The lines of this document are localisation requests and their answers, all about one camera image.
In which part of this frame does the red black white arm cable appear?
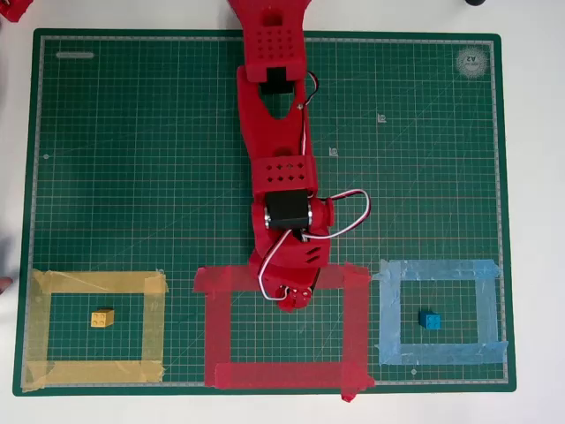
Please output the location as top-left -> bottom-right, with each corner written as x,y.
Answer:
298,72 -> 320,158

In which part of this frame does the white gripper servo cable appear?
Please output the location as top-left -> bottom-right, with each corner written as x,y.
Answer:
258,188 -> 371,302

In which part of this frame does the yellow cube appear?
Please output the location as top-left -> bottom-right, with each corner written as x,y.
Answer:
90,307 -> 116,329

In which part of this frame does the green cutting mat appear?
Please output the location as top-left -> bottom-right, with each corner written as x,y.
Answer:
11,28 -> 517,398

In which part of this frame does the yellow tape square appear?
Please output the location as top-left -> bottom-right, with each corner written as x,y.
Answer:
21,268 -> 170,393

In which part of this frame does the blue cube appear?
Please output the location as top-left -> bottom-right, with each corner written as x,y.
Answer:
418,308 -> 442,331

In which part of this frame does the red tape square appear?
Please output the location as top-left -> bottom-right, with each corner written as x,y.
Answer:
192,262 -> 376,403

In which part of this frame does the red leader arm with handle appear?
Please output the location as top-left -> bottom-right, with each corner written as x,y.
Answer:
0,0 -> 34,23

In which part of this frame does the blue tape square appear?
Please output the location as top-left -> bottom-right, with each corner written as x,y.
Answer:
372,258 -> 509,367

